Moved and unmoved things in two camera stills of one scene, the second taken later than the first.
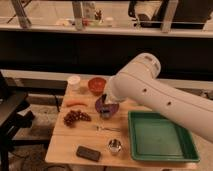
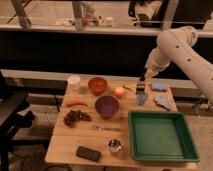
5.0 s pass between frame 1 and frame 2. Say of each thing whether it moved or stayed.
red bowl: stayed
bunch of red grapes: stayed
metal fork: stayed
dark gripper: moved
